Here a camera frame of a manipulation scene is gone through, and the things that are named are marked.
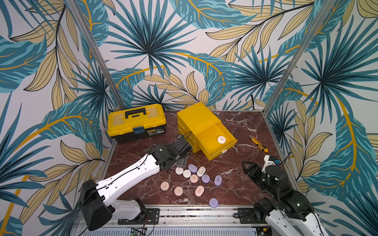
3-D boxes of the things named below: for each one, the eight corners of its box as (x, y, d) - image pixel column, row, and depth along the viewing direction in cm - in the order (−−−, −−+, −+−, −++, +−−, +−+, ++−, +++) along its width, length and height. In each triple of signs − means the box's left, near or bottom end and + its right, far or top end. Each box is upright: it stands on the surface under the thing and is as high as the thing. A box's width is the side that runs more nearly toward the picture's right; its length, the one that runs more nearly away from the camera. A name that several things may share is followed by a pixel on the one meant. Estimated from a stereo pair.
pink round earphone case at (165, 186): (160, 190, 83) (159, 189, 81) (161, 182, 86) (160, 181, 84) (169, 191, 83) (168, 189, 82) (169, 182, 86) (169, 181, 84)
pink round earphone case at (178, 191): (173, 196, 82) (173, 195, 80) (174, 187, 85) (173, 186, 83) (183, 196, 82) (183, 195, 80) (183, 187, 85) (183, 186, 83)
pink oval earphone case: (194, 196, 81) (194, 195, 79) (194, 186, 85) (194, 185, 83) (204, 196, 82) (204, 195, 79) (203, 186, 85) (204, 185, 83)
